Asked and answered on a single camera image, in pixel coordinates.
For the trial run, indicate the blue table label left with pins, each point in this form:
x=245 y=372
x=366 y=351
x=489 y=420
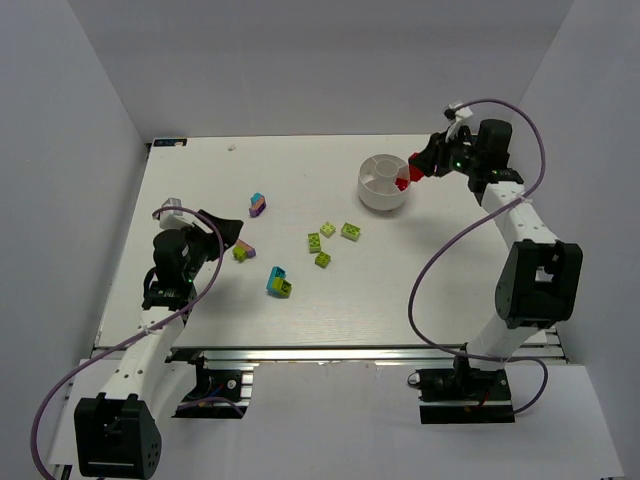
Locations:
x=169 y=142

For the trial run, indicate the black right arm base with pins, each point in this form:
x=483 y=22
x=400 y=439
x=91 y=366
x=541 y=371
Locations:
x=447 y=397

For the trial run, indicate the light green lego brick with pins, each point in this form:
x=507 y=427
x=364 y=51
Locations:
x=350 y=231

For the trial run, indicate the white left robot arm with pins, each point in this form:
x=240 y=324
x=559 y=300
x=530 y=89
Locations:
x=118 y=431

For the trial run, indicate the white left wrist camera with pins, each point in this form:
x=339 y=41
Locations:
x=169 y=218

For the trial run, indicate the light green lego long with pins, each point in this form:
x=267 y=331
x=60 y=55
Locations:
x=314 y=242

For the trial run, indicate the teal long lego brick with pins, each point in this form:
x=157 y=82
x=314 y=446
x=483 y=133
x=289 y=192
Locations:
x=277 y=275

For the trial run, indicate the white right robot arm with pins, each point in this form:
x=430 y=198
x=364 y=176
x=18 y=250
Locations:
x=538 y=284

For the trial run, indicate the red lego brick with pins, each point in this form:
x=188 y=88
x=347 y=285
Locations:
x=402 y=184
x=415 y=173

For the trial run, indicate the purple butterfly lego brick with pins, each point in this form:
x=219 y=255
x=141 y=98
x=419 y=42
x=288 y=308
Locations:
x=257 y=208

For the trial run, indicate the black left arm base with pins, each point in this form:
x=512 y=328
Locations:
x=222 y=390

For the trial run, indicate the teal small lego brick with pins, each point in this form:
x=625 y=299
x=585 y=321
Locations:
x=256 y=198

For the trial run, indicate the lime curved lego brick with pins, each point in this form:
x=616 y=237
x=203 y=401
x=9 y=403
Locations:
x=284 y=291

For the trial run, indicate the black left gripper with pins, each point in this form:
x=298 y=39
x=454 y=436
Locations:
x=210 y=235

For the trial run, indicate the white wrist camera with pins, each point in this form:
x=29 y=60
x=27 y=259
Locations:
x=169 y=218
x=457 y=115

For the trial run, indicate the lime lego small square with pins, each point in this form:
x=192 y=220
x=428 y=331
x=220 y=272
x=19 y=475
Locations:
x=322 y=259

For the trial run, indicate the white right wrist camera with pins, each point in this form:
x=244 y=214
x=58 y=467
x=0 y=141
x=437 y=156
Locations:
x=457 y=115

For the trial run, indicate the white round divided container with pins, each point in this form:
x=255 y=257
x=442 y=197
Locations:
x=376 y=187

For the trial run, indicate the light green lego small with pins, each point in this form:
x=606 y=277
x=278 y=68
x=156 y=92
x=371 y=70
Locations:
x=327 y=229

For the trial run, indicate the lime small lego brick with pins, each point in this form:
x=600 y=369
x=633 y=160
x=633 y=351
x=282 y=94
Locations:
x=239 y=254

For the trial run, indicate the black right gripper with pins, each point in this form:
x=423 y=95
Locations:
x=439 y=156

